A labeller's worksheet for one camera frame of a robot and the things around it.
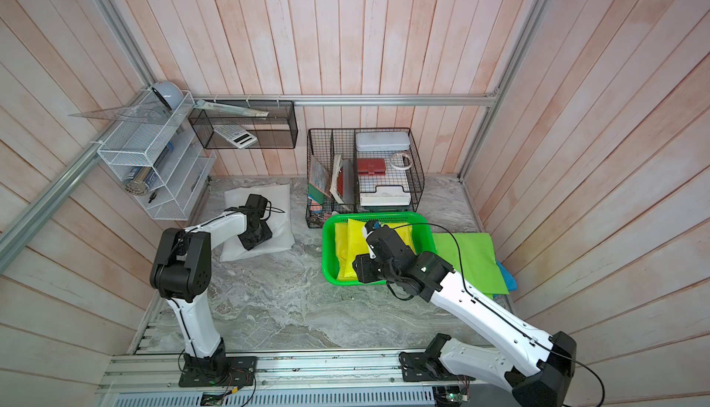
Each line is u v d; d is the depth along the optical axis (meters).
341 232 0.95
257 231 0.83
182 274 0.52
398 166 0.96
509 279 0.87
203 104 0.91
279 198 1.11
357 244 0.92
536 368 0.39
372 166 0.93
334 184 1.01
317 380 0.73
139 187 0.77
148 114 0.85
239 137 0.96
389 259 0.53
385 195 0.90
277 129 1.07
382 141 1.01
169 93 0.85
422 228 0.92
